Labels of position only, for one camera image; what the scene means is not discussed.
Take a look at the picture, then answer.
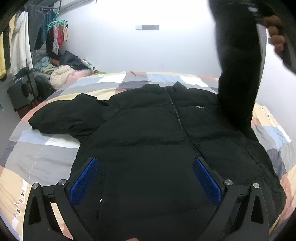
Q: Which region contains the white hooded sweater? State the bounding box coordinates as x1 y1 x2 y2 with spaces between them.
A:
10 11 33 75

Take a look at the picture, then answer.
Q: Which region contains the grey bedroom door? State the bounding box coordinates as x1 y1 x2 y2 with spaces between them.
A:
256 24 267 104

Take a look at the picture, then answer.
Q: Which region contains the black suitcase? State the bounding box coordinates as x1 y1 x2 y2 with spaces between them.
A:
6 72 39 111

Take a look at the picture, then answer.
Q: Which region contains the person's right hand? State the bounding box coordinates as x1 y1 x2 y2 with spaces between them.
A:
263 15 285 55

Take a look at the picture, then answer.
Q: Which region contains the cream fluffy garment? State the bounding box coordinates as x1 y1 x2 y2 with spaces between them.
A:
49 65 75 90

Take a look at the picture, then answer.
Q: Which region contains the black puffer jacket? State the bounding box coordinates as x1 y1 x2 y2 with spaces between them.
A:
29 1 286 240

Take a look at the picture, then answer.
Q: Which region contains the pink garment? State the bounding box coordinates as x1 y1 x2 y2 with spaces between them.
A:
66 69 93 84

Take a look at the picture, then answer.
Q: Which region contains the black clothes pile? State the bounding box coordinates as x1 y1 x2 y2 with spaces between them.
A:
59 51 88 70

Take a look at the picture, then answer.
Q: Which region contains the checkered patchwork bed cover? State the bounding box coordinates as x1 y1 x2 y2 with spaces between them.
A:
1 72 295 240

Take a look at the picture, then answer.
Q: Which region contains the grey wall switch panel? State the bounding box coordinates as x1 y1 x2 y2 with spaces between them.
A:
136 25 159 31

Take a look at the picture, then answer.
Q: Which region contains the green hanger rack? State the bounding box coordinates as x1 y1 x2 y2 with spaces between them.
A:
47 20 68 30

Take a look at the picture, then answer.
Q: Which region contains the dark grey hanging garment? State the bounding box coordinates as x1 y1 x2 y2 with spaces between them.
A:
25 4 45 51

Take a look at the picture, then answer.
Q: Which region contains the yellow fleece jacket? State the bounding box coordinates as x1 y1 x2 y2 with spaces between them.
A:
0 34 6 78

